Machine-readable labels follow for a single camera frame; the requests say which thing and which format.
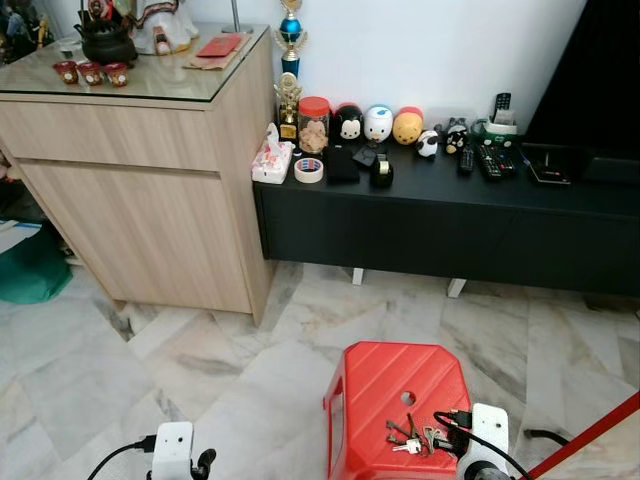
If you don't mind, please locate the bunch of keys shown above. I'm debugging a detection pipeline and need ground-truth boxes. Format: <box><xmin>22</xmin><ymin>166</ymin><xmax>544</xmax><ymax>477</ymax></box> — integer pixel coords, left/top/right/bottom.
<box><xmin>386</xmin><ymin>411</ymin><xmax>451</xmax><ymax>457</ymax></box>

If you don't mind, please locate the red plastic stool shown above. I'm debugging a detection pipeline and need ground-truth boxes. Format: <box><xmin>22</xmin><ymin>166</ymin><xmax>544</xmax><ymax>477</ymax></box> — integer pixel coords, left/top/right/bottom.
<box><xmin>323</xmin><ymin>341</ymin><xmax>473</xmax><ymax>480</ymax></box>

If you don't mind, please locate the long red bar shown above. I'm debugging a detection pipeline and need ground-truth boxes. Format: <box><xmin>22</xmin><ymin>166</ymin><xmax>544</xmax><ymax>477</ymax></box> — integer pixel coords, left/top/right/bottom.
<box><xmin>526</xmin><ymin>391</ymin><xmax>640</xmax><ymax>480</ymax></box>

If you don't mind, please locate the black low tv console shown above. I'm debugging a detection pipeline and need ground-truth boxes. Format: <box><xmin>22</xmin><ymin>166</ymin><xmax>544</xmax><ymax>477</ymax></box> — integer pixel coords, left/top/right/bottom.
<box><xmin>253</xmin><ymin>138</ymin><xmax>640</xmax><ymax>298</ymax></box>

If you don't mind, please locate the green bag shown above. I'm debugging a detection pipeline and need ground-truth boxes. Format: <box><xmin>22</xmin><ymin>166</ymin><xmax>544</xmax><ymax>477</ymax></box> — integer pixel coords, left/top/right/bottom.
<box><xmin>0</xmin><ymin>222</ymin><xmax>74</xmax><ymax>305</ymax></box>

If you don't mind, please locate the light wooden cabinet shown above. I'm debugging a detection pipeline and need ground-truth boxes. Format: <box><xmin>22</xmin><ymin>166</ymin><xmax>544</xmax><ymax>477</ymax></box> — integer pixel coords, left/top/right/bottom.
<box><xmin>0</xmin><ymin>24</ymin><xmax>278</xmax><ymax>327</ymax></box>

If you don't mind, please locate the black tape dispenser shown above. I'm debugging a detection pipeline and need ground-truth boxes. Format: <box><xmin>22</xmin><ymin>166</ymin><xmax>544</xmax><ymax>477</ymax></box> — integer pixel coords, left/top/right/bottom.
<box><xmin>369</xmin><ymin>153</ymin><xmax>396</xmax><ymax>190</ymax></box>

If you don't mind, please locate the slim black remote control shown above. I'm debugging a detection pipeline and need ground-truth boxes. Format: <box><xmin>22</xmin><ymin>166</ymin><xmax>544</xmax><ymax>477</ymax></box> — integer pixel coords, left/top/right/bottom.
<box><xmin>457</xmin><ymin>143</ymin><xmax>476</xmax><ymax>179</ymax></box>

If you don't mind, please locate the wide black remote control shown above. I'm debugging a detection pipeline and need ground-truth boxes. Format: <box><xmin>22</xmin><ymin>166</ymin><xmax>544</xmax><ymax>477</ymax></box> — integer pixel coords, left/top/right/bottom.
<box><xmin>474</xmin><ymin>143</ymin><xmax>519</xmax><ymax>182</ymax></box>

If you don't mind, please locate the flat black set-top box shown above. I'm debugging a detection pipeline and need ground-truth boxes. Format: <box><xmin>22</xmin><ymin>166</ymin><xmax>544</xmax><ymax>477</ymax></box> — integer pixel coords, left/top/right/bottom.
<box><xmin>519</xmin><ymin>143</ymin><xmax>574</xmax><ymax>188</ymax></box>

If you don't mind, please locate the small panda figure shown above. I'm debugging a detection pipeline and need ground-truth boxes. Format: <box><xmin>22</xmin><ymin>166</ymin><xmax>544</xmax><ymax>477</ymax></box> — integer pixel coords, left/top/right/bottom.
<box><xmin>416</xmin><ymin>129</ymin><xmax>442</xmax><ymax>159</ymax></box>

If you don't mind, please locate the flat black pouch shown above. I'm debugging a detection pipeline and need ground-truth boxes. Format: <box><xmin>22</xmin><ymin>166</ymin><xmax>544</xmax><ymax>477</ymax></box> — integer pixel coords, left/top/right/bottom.
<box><xmin>325</xmin><ymin>144</ymin><xmax>362</xmax><ymax>186</ymax></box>

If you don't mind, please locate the white tape roll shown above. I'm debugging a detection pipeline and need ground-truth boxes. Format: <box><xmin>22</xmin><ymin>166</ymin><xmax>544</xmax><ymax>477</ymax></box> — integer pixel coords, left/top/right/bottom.
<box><xmin>293</xmin><ymin>156</ymin><xmax>326</xmax><ymax>185</ymax></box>

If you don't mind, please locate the yellow bear plush toy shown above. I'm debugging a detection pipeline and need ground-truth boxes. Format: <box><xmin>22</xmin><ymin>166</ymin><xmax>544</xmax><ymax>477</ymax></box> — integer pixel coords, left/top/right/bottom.
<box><xmin>392</xmin><ymin>106</ymin><xmax>426</xmax><ymax>147</ymax></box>

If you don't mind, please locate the white tissue pack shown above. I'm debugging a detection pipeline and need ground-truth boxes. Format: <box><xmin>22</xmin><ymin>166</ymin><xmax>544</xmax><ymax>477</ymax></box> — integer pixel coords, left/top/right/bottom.
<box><xmin>251</xmin><ymin>122</ymin><xmax>296</xmax><ymax>186</ymax></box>

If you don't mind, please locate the white duck plush toy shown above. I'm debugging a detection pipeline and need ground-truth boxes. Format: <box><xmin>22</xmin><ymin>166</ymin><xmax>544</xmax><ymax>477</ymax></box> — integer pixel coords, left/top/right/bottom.
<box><xmin>363</xmin><ymin>104</ymin><xmax>395</xmax><ymax>144</ymax></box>

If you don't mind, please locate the black mouse plush toy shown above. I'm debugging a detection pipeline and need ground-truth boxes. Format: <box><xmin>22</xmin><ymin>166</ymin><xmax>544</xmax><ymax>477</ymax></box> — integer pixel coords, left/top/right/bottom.
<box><xmin>333</xmin><ymin>102</ymin><xmax>366</xmax><ymax>144</ymax></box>

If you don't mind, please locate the clear jar with red lid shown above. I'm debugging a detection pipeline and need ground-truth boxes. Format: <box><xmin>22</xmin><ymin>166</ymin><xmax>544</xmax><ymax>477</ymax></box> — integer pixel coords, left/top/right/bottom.
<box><xmin>297</xmin><ymin>96</ymin><xmax>333</xmax><ymax>157</ymax></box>

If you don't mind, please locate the small gold trophy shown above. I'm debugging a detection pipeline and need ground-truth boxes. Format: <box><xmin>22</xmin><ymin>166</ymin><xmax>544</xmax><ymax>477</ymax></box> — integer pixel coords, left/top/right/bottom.
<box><xmin>273</xmin><ymin>72</ymin><xmax>304</xmax><ymax>142</ymax></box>

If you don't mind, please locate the black television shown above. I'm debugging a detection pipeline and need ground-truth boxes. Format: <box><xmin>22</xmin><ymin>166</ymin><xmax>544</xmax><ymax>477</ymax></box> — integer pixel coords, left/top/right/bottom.
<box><xmin>524</xmin><ymin>0</ymin><xmax>640</xmax><ymax>184</ymax></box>

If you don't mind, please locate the tan paper mat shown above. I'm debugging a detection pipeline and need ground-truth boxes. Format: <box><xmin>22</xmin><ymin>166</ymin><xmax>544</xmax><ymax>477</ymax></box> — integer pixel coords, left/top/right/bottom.
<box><xmin>182</xmin><ymin>38</ymin><xmax>253</xmax><ymax>72</ymax></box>

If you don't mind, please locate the red envelope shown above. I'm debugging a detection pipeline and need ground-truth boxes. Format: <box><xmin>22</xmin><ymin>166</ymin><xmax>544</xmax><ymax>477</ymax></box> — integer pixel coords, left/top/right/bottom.
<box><xmin>194</xmin><ymin>33</ymin><xmax>247</xmax><ymax>59</ymax></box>

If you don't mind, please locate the tall blue gold trophy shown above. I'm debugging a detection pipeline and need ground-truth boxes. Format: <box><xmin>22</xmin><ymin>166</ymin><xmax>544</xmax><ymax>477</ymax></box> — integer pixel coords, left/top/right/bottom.
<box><xmin>275</xmin><ymin>0</ymin><xmax>308</xmax><ymax>80</ymax></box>

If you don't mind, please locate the black iron teapot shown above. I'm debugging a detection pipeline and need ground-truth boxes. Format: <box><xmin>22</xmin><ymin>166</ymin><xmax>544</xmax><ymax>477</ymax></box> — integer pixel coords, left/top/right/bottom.
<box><xmin>74</xmin><ymin>9</ymin><xmax>140</xmax><ymax>67</ymax></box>

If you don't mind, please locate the white robed figurine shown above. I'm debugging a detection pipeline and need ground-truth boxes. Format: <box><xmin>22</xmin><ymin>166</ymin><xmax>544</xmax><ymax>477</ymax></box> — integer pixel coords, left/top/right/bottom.
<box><xmin>130</xmin><ymin>0</ymin><xmax>202</xmax><ymax>57</ymax></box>

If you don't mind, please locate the silver lamp stand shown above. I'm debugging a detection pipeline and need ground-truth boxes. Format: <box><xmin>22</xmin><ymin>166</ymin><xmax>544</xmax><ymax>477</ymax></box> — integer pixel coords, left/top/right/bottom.
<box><xmin>224</xmin><ymin>0</ymin><xmax>254</xmax><ymax>35</ymax></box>

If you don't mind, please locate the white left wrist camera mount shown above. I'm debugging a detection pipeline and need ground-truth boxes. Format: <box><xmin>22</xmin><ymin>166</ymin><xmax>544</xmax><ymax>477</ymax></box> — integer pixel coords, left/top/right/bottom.
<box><xmin>150</xmin><ymin>421</ymin><xmax>195</xmax><ymax>480</ymax></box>

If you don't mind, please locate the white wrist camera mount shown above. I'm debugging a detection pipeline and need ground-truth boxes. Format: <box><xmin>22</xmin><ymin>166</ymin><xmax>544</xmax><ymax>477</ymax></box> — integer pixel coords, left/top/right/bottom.
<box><xmin>150</xmin><ymin>421</ymin><xmax>195</xmax><ymax>480</ymax></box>
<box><xmin>457</xmin><ymin>403</ymin><xmax>511</xmax><ymax>477</ymax></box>

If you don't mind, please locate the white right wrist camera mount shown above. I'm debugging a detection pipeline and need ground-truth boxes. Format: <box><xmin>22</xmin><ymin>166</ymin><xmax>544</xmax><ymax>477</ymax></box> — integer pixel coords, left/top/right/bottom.
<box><xmin>457</xmin><ymin>403</ymin><xmax>511</xmax><ymax>477</ymax></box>

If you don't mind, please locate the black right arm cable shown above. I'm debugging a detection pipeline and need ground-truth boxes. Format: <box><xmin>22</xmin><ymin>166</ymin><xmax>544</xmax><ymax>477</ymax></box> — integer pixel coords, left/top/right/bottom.
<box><xmin>434</xmin><ymin>411</ymin><xmax>533</xmax><ymax>480</ymax></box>

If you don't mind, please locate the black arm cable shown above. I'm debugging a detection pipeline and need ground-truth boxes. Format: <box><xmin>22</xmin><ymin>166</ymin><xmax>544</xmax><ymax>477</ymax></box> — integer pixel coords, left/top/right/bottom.
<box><xmin>434</xmin><ymin>411</ymin><xmax>533</xmax><ymax>480</ymax></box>
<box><xmin>86</xmin><ymin>435</ymin><xmax>157</xmax><ymax>480</ymax></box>

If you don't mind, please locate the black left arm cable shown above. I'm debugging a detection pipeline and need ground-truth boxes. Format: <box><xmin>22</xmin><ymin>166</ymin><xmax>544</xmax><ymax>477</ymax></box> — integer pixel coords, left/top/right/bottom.
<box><xmin>86</xmin><ymin>435</ymin><xmax>157</xmax><ymax>480</ymax></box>

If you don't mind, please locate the black cable on floor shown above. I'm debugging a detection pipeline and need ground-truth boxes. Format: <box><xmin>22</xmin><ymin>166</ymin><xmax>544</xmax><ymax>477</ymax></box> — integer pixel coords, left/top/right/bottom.
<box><xmin>521</xmin><ymin>427</ymin><xmax>572</xmax><ymax>447</ymax></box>

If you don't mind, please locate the cordless phone in green holder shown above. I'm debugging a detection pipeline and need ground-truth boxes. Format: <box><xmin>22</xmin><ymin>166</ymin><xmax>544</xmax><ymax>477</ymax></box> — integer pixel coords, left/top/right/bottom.
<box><xmin>471</xmin><ymin>92</ymin><xmax>518</xmax><ymax>151</ymax></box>

